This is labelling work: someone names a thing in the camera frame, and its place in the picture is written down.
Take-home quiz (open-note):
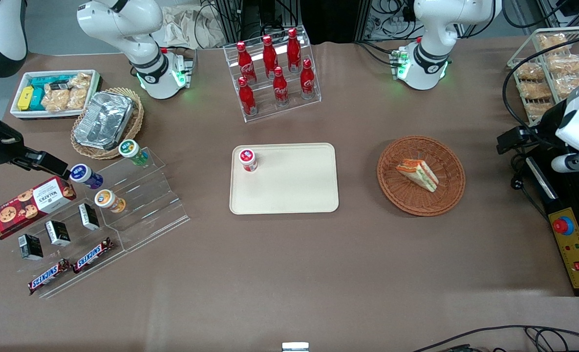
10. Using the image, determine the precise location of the aluminium frame post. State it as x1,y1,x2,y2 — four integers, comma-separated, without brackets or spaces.
215,0,244,45
352,0,373,43

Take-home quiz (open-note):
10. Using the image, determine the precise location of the yellow snack box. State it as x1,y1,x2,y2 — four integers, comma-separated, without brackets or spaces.
17,86,35,112

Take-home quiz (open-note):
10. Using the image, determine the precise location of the long black cable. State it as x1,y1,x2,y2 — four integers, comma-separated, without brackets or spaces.
410,324,579,352

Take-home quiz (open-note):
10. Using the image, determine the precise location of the small black box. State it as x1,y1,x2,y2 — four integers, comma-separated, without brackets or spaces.
78,203,101,231
44,220,71,247
18,234,44,260

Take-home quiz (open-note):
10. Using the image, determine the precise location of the brown wicker basket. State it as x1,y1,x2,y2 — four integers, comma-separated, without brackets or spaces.
377,135,466,217

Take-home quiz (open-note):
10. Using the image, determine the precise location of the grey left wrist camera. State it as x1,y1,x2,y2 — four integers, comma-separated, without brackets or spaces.
551,153,579,173

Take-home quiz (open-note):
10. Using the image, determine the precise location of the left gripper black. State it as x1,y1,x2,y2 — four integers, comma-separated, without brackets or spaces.
496,100,571,155

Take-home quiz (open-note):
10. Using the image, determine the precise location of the green yogurt cup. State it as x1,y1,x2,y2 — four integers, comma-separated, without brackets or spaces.
118,139,150,166

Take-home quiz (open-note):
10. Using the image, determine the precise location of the red lid yogurt cup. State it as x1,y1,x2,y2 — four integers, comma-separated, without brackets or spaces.
239,148,258,173

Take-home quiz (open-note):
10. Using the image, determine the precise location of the black machine with yellow panel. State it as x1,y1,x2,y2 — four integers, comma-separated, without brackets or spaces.
526,142,579,297

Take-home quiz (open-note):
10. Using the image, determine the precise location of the purple yogurt cup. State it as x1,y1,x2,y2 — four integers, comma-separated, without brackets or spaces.
69,164,104,190

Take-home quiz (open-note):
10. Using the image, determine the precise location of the triangular sandwich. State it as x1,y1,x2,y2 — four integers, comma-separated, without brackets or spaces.
396,158,439,193

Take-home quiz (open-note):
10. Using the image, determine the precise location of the red cola bottle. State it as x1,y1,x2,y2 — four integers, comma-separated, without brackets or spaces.
237,77,257,116
287,28,302,73
300,59,317,99
236,41,257,84
273,66,290,106
262,35,279,79

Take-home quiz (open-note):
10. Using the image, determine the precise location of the Snickers bar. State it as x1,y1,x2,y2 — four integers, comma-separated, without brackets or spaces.
28,259,71,295
72,238,114,274

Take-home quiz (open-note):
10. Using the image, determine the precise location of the white plastic bin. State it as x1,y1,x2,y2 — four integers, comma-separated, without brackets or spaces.
9,69,102,120

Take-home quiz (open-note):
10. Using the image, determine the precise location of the orange yogurt cup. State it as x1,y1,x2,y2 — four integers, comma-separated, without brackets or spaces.
94,189,127,214

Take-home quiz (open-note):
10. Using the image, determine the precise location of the clear acrylic bottle rack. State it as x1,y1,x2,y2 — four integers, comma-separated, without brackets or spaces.
223,25,322,123

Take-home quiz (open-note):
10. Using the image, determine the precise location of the tangled cable bundle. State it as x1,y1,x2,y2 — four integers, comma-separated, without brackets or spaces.
371,0,418,41

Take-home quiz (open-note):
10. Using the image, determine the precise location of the clear acrylic step stand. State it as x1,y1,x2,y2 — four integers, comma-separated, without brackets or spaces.
18,146,191,299

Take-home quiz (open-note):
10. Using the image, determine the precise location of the looped black cable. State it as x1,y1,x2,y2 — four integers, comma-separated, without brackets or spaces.
524,327,579,352

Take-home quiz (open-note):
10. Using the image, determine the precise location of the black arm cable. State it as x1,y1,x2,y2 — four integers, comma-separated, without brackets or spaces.
502,35,579,130

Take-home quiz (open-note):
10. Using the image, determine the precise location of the teal snack box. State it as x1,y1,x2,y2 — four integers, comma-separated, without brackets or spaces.
28,88,46,111
29,75,71,90

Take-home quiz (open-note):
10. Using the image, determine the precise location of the red Walkers shortbread box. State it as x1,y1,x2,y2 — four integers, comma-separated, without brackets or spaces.
0,176,77,241

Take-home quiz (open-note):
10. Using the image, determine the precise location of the aluminium foil tray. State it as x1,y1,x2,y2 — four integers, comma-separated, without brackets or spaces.
74,91,134,150

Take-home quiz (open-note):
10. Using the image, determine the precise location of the wrapped bread packet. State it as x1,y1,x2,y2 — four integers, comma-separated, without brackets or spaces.
556,75,579,97
536,33,569,54
546,53,579,74
527,102,555,119
515,62,544,81
519,81,552,100

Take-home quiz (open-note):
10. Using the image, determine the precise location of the light wicker basket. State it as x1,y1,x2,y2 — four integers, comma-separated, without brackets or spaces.
70,88,145,160

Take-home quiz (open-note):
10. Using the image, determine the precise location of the white wire rack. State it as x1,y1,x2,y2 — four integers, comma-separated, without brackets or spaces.
507,26,579,131

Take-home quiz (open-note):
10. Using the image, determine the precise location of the black power cord with plug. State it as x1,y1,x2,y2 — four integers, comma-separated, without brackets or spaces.
509,147,549,220

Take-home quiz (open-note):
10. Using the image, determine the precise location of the beige plastic tray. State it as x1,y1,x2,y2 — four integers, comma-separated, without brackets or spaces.
229,143,340,215

